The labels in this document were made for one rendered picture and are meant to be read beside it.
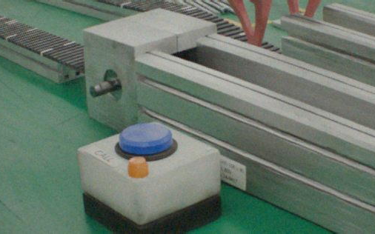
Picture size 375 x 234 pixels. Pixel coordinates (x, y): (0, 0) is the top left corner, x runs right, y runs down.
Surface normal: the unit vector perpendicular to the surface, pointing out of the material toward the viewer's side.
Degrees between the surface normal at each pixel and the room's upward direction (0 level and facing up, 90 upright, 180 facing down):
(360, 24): 90
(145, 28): 0
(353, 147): 90
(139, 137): 3
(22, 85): 0
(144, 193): 90
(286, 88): 90
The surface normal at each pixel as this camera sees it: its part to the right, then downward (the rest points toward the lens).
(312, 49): -0.76, 0.28
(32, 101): -0.04, -0.92
